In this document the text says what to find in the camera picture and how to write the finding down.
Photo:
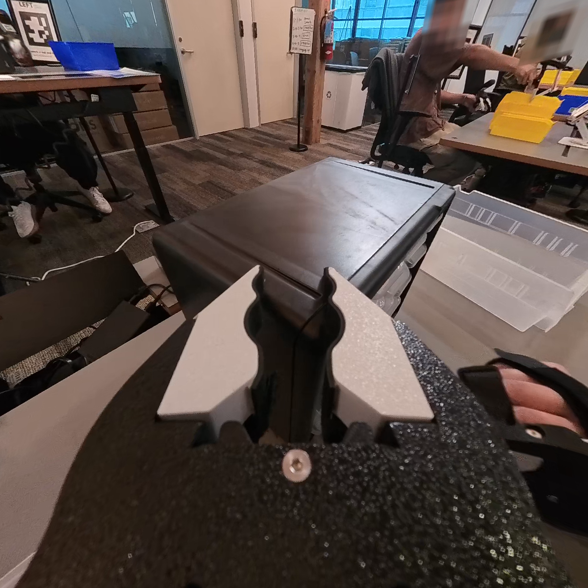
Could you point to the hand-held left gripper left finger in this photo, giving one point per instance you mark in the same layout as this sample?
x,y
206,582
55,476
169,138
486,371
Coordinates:
x,y
211,363

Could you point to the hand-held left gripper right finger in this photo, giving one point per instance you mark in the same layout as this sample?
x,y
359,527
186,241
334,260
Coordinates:
x,y
381,367

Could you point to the large clear plastic bin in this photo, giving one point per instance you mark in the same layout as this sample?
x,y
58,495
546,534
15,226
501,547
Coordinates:
x,y
505,266

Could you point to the black drawer cabinet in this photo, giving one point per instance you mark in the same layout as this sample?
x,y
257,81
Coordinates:
x,y
321,216

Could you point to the person's right hand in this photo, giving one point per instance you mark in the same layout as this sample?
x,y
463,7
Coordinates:
x,y
546,399

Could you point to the white power strip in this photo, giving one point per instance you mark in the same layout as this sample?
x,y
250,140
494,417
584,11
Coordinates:
x,y
146,227

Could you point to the dark flat panel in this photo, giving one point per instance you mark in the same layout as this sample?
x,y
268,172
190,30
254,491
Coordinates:
x,y
69,303

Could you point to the black office chair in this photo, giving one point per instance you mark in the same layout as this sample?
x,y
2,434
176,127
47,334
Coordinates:
x,y
55,197
390,138

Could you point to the stack of cardboard boxes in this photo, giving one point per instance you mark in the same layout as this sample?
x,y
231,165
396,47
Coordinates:
x,y
151,119

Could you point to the grey office table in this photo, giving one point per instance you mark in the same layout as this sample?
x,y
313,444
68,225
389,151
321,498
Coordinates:
x,y
505,148

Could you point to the white recycling bin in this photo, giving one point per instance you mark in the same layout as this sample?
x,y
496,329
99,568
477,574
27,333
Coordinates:
x,y
342,101

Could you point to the dark grey jacket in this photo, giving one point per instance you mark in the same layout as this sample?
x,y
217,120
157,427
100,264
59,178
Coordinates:
x,y
383,82

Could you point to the yellow plastic bin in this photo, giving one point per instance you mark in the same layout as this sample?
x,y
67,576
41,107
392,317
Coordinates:
x,y
523,119
560,77

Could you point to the white door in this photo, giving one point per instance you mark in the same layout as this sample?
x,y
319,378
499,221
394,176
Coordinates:
x,y
275,82
206,69

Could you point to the blue paper sheet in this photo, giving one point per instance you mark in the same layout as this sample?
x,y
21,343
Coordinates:
x,y
110,73

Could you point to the wooden top office desk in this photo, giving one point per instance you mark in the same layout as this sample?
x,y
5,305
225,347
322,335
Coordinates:
x,y
69,83

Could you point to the blue plastic bin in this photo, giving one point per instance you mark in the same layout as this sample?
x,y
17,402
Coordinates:
x,y
574,103
82,57

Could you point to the red fire extinguisher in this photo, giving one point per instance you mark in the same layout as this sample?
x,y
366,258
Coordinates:
x,y
328,34

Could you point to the whiteboard sign stand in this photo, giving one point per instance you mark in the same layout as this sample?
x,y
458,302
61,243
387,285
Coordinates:
x,y
302,30

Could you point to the framed marker tag sign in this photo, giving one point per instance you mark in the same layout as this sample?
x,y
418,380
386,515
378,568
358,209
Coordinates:
x,y
39,27

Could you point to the wooden post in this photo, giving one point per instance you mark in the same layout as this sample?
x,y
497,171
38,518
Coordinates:
x,y
317,101

